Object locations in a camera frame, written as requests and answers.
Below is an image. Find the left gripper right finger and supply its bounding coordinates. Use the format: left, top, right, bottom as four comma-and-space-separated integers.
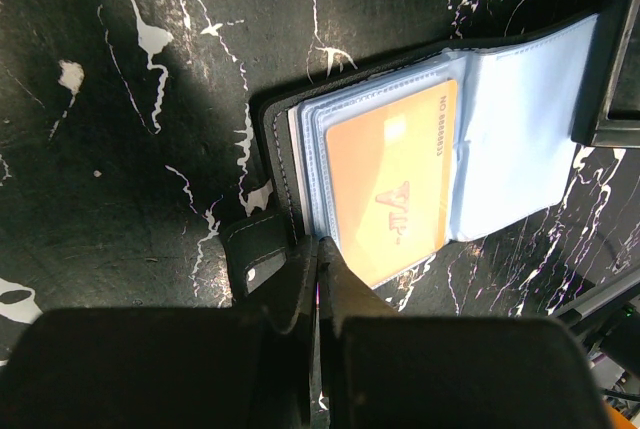
318, 237, 399, 428

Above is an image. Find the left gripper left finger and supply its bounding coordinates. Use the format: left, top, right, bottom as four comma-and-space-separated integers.
247, 236, 318, 428

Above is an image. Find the brown credit card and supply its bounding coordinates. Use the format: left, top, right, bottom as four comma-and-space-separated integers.
326, 80, 458, 287

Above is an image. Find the black card holder wallet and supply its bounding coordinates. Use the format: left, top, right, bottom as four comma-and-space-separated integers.
222, 14, 598, 299

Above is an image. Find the black card box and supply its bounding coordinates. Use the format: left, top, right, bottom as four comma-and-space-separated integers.
571, 0, 639, 149

